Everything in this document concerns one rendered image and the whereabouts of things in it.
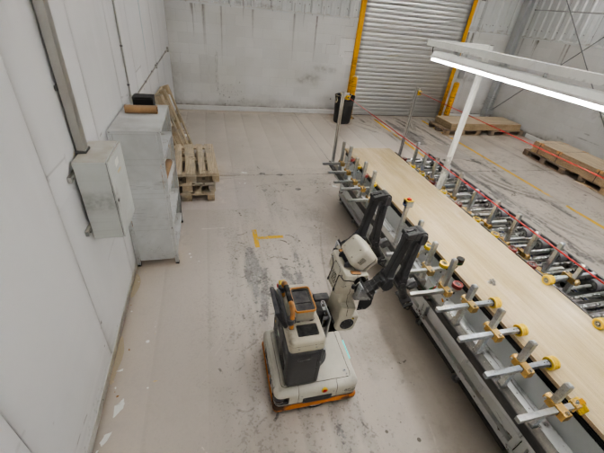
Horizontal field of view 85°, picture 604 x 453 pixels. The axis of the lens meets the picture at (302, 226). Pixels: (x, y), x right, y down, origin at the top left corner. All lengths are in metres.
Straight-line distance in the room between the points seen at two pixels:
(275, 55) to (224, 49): 1.30
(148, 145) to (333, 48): 7.44
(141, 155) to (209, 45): 6.41
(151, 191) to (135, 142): 0.51
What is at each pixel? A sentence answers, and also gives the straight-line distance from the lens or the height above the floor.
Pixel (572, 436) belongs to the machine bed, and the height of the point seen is 0.70.
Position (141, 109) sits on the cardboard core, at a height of 1.60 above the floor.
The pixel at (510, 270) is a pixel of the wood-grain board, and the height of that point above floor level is 0.90.
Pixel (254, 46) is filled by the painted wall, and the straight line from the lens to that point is 9.63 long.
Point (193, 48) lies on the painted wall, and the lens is 9.59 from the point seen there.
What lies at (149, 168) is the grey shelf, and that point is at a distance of 3.51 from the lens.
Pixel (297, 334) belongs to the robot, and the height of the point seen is 0.81.
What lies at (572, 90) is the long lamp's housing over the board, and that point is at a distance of 2.57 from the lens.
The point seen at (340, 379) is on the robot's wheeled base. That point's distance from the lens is 2.80.
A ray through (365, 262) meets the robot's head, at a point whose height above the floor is 1.30.
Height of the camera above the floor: 2.62
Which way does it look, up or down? 34 degrees down
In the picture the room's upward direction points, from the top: 7 degrees clockwise
